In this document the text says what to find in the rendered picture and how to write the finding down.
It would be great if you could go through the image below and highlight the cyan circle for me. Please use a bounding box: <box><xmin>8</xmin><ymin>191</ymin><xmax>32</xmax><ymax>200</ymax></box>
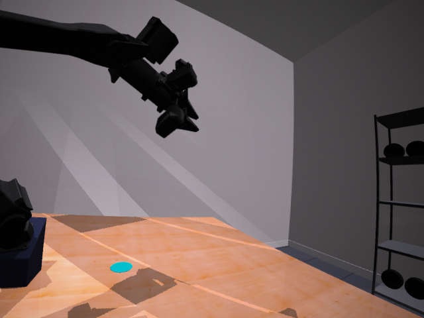
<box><xmin>110</xmin><ymin>262</ymin><xmax>133</xmax><ymax>273</ymax></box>

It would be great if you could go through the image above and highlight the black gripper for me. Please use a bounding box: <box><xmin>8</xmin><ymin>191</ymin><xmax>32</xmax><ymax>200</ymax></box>
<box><xmin>139</xmin><ymin>71</ymin><xmax>199</xmax><ymax>138</ymax></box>

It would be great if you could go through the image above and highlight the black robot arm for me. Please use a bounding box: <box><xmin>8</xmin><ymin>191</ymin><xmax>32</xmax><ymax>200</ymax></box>
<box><xmin>0</xmin><ymin>10</ymin><xmax>198</xmax><ymax>253</ymax></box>

